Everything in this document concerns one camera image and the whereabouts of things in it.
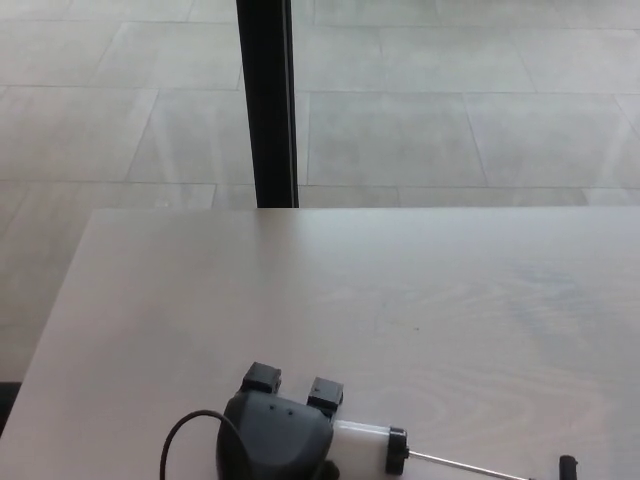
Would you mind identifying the white air pump black handle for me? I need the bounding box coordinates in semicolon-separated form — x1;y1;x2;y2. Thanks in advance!
329;419;579;480

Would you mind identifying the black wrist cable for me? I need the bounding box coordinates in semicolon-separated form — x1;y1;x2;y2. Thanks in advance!
159;409;242;480

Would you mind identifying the black vertical window frame post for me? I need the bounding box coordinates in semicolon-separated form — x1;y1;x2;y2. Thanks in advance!
234;0;301;209

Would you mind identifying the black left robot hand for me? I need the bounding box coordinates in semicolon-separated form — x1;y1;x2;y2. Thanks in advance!
215;361;346;480

